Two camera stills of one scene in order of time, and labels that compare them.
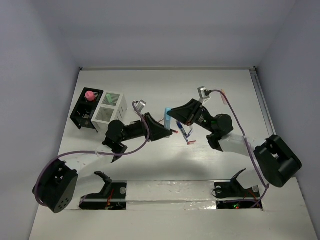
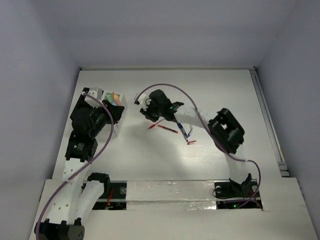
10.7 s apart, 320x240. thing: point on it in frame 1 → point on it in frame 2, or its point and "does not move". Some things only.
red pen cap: (188, 143) does not move
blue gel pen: (182, 131) does not move
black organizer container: (84, 109) does not move
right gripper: (185, 114) → (147, 112)
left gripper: (157, 130) → (115, 111)
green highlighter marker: (109, 98) does not move
